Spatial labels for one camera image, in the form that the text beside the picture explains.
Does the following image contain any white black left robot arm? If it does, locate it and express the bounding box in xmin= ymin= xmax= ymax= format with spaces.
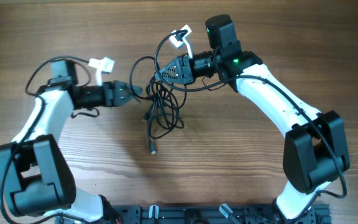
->
xmin=0 ymin=55 xmax=142 ymax=223

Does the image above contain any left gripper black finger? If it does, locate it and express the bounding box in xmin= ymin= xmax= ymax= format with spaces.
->
xmin=116 ymin=94 xmax=139 ymax=107
xmin=116 ymin=81 xmax=142 ymax=95

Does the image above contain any black HDMI cable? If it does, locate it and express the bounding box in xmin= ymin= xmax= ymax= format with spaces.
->
xmin=129 ymin=55 xmax=188 ymax=140

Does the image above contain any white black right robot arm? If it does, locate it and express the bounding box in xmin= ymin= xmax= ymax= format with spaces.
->
xmin=155 ymin=14 xmax=350 ymax=223

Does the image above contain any black USB cable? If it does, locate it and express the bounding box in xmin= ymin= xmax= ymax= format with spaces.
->
xmin=142 ymin=102 xmax=160 ymax=155

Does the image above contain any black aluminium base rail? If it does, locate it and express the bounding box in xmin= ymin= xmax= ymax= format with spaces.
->
xmin=54 ymin=203 xmax=332 ymax=224

